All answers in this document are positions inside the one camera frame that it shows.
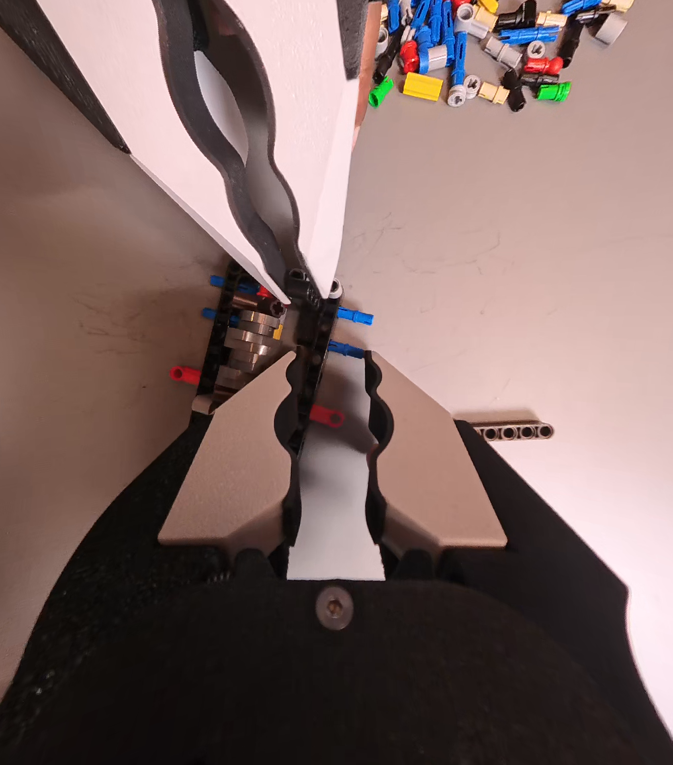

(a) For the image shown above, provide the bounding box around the dark angled lego beam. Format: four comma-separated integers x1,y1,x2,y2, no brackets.
471,422,554,442

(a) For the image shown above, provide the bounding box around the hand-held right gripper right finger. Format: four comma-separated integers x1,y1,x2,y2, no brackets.
364,351,509,553

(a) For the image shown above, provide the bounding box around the person's left hand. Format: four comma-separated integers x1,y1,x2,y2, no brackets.
352,0,383,144

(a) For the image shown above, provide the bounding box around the black frame lego assembly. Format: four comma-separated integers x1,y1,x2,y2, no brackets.
169,260,374,431

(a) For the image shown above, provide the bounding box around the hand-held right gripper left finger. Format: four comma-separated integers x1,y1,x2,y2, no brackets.
157,349,304,553

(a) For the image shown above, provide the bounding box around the pile of small lego pieces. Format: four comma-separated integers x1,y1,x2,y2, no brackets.
369,0,636,113

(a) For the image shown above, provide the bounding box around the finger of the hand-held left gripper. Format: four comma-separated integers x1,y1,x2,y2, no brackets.
35,0,298,306
217,0,367,300

